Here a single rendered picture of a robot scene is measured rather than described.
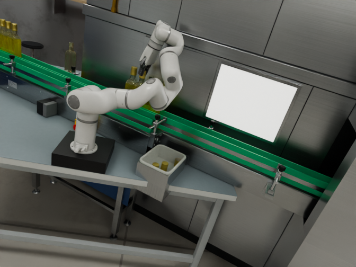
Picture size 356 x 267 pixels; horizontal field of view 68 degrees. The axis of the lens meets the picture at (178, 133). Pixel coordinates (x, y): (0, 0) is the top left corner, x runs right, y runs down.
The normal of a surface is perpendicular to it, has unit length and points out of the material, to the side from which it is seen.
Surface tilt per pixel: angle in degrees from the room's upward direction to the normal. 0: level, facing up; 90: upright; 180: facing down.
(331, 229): 90
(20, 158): 0
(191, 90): 90
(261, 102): 90
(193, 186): 0
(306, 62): 90
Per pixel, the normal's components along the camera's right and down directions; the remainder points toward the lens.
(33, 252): 0.23, -0.87
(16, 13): 0.04, 0.45
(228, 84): -0.41, 0.32
